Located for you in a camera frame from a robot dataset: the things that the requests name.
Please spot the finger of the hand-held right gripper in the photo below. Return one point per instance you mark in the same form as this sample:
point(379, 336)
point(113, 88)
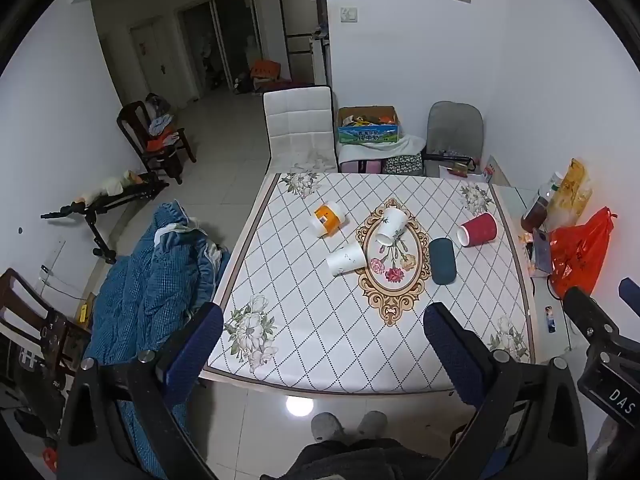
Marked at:
point(587, 310)
point(631, 294)

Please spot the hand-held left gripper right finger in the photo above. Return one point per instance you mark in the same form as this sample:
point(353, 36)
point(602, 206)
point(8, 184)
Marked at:
point(450, 355)

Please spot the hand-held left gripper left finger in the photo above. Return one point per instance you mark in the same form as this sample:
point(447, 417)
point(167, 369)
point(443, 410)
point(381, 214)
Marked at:
point(196, 350)

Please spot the red paper cup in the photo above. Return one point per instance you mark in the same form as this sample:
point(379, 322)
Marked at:
point(478, 230)

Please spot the white cup with floral print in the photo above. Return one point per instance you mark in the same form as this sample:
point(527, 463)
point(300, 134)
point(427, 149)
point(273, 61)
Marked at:
point(346, 260)

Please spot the white cup with green print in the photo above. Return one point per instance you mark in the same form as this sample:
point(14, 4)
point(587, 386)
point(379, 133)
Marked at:
point(391, 226)

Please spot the orange paper cup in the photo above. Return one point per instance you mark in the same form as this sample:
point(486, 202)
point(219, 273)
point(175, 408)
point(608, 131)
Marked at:
point(328, 217)

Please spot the small blue white lighter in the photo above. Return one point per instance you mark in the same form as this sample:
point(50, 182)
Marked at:
point(550, 319)

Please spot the orange plastic bag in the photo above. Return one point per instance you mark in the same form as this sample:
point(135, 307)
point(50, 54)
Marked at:
point(580, 255)

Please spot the blue checked quilt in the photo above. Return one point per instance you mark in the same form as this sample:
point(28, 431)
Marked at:
point(145, 285)

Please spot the dark teal glasses case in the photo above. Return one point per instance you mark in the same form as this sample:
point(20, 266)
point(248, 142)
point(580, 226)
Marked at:
point(441, 261)

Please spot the grey slipper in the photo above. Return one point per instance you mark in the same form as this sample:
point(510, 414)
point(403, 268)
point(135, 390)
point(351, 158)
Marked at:
point(327, 427)
point(372, 425)

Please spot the plastic bottle with brown liquid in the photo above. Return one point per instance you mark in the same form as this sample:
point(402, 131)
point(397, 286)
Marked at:
point(537, 207)

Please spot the yellow snack bag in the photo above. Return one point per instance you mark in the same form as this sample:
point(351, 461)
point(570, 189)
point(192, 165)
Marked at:
point(570, 195)

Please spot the white diamond floral tablecloth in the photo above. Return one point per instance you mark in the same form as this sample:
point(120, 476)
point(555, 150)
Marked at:
point(310, 320)

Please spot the person's dark trousers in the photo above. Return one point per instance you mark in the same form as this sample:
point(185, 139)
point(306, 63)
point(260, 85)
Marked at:
point(365, 462)

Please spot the dark wooden armchair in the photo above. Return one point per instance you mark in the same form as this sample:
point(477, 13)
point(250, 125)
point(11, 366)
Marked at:
point(35, 320)

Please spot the black exercise bench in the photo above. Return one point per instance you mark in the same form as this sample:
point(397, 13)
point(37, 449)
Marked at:
point(107, 200)

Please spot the patterned black white bag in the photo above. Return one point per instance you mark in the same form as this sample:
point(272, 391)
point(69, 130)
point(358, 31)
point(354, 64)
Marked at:
point(403, 165)

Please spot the pink storage box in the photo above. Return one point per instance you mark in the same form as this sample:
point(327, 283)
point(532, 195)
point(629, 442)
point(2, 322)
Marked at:
point(360, 166)

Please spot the white folded cloth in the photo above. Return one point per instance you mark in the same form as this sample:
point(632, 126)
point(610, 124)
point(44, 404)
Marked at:
point(395, 147)

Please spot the pile of clothes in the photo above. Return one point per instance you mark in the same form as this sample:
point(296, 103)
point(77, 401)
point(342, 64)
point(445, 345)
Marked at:
point(161, 127)

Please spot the grey office chair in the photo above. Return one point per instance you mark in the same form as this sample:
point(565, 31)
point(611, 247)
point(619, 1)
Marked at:
point(455, 127)

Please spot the dark wooden chair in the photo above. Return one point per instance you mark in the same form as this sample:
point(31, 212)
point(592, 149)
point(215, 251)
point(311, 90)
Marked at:
point(135, 125)

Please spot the cardboard box with blue print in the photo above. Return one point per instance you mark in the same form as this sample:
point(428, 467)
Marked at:
point(369, 127)

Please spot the white padded chair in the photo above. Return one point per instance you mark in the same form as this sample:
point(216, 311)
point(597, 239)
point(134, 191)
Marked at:
point(297, 120)

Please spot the orange box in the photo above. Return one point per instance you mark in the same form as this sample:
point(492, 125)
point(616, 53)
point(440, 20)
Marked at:
point(265, 68)

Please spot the beige door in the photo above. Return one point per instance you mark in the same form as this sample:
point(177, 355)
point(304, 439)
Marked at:
point(152, 60)

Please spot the white wall switch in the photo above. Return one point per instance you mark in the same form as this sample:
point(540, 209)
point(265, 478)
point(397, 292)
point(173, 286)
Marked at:
point(349, 14)

